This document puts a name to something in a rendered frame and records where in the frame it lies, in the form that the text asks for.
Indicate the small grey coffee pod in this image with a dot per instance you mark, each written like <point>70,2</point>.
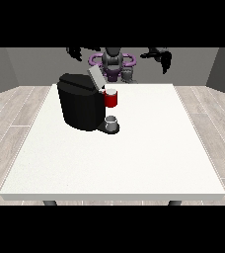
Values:
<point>127,75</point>

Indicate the red pod holder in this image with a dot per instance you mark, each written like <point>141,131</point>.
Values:
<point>111,100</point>

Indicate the pale grey machine lid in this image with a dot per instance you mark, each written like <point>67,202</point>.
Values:
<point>96,77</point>

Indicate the black coffee machine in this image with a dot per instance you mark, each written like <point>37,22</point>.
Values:
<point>80,105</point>

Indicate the grey robot trunk, purple rings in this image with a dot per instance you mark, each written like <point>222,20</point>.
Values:
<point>112,62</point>

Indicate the small grey cup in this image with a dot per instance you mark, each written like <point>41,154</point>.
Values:
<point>111,124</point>

